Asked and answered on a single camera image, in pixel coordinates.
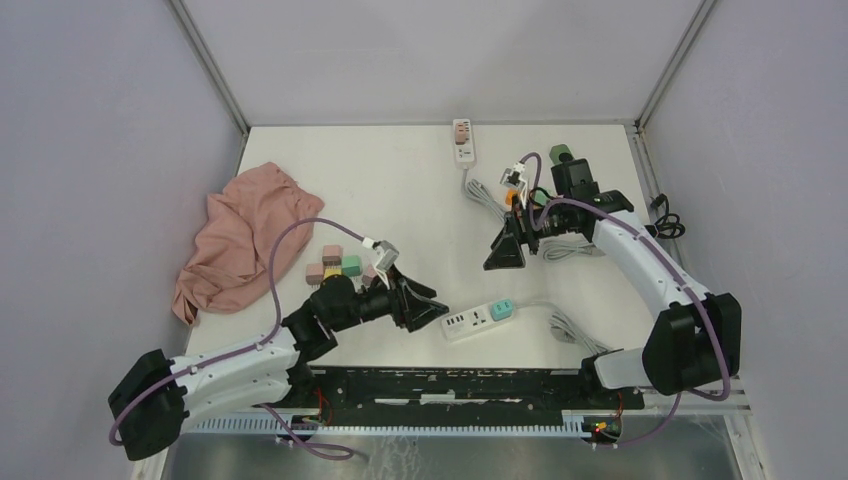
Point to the white USB power strip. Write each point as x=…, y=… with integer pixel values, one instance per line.
x=460, y=326

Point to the pink cloth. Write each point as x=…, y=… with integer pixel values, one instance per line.
x=229, y=268

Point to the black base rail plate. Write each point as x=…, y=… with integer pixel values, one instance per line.
x=450, y=397

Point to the green power strip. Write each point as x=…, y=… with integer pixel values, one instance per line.
x=560, y=153

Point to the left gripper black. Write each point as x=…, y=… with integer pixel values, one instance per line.
x=416, y=313

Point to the teal USB adapter plug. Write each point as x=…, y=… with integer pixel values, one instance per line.
x=501, y=310

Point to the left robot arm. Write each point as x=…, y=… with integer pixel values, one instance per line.
x=160, y=398

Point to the pink adapter on white strip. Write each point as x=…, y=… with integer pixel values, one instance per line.
x=461, y=133

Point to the orange power strip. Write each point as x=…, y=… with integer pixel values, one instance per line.
x=510, y=197

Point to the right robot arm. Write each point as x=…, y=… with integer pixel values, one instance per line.
x=694, y=344

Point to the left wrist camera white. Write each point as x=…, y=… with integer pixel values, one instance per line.
x=386, y=256

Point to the green USB adapter plug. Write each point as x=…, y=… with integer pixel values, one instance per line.
x=351, y=266

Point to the white slim power strip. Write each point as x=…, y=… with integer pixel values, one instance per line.
x=464, y=155

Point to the green adapter on orange strip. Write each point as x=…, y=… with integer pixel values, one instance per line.
x=539, y=197

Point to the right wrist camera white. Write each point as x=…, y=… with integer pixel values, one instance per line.
x=514, y=179

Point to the pink adapter plug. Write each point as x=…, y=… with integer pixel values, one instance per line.
x=332, y=255
x=314, y=274
x=368, y=276

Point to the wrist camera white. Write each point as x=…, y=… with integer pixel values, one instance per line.
x=386, y=256
x=514, y=179

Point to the yellow adapter plug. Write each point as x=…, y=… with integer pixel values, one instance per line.
x=332, y=271

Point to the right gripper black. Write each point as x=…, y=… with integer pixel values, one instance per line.
x=506, y=252

